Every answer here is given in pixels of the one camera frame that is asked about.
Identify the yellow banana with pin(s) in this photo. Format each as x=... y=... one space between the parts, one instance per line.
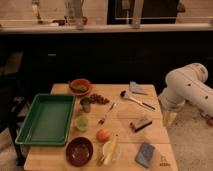
x=113 y=145

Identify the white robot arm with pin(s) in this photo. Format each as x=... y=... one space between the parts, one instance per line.
x=187 y=83

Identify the orange plate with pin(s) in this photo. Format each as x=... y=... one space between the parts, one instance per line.
x=84 y=82

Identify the grey blue cloth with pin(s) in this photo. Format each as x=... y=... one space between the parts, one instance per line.
x=135 y=88

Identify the metal cup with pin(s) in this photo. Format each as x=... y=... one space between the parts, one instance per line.
x=86 y=105

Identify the green pepper on plate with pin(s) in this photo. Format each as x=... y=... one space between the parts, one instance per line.
x=79 y=88

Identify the metal fork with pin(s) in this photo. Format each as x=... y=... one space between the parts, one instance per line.
x=103 y=119

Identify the small green cup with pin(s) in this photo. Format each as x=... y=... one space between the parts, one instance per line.
x=81 y=123

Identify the orange peach fruit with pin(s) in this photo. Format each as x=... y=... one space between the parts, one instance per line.
x=102 y=135

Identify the black board eraser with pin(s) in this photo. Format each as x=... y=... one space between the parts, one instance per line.
x=140 y=123

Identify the green plastic tray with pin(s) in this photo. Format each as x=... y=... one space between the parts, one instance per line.
x=47 y=122

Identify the dark red bowl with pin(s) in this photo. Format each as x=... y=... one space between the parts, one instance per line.
x=79 y=151

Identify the blue sponge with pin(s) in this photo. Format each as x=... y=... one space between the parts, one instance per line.
x=145 y=154

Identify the dark chair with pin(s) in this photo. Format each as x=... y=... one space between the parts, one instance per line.
x=10 y=88

